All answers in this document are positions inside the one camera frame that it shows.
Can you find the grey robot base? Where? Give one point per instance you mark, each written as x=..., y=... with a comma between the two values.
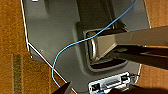
x=53, y=33

